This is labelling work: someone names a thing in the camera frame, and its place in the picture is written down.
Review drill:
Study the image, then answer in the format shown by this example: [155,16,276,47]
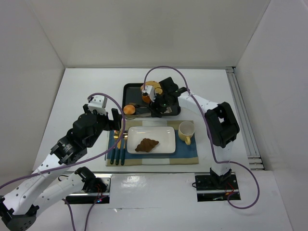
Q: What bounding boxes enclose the metal serving tongs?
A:
[123,103,172,120]

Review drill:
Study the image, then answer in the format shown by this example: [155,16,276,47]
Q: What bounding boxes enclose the brown chocolate croissant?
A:
[135,138,159,153]

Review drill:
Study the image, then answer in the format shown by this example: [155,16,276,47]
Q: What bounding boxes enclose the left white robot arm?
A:
[0,103,125,231]

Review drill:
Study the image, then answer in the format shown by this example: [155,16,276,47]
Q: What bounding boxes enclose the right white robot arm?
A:
[142,77,240,185]

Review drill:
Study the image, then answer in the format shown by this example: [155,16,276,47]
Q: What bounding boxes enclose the stacked bread slices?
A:
[141,81,163,98]

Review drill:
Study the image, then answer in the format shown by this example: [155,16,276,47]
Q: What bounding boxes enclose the small round bun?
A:
[123,104,136,115]

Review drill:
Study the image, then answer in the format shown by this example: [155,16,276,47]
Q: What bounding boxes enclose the black baking tray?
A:
[122,82,181,117]

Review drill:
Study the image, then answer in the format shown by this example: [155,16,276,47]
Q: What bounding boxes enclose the white rectangular plate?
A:
[126,126,176,155]

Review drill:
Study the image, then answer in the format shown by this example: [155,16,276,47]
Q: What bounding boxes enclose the yellow ceramic mug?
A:
[178,121,195,145]

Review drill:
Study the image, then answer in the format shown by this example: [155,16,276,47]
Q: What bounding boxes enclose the blue beige placemat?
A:
[104,119,200,167]

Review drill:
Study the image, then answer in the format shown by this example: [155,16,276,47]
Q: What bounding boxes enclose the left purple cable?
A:
[0,93,126,231]

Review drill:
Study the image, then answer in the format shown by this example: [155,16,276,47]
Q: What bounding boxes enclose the purple cable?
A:
[0,93,126,231]
[143,66,260,209]

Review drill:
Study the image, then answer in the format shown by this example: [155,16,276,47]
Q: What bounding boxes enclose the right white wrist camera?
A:
[141,85,155,103]

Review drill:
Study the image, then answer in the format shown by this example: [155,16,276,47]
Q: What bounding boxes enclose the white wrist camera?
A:
[88,95,107,116]
[141,85,155,103]

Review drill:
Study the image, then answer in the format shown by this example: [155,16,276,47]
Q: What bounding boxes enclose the gold spoon green handle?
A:
[120,131,128,166]

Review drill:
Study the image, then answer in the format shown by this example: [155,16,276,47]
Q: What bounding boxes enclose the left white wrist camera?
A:
[88,95,107,116]

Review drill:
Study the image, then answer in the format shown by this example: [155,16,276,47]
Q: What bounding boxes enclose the gold knife green handle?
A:
[115,130,122,165]

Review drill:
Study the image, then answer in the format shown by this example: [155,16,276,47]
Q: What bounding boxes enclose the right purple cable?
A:
[143,66,260,209]

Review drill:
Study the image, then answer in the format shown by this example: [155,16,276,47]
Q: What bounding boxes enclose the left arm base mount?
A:
[65,174,111,205]

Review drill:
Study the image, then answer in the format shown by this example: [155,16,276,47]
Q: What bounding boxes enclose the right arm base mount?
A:
[192,173,241,202]

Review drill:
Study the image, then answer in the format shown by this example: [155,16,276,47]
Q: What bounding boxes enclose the aluminium frame rail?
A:
[226,67,265,171]

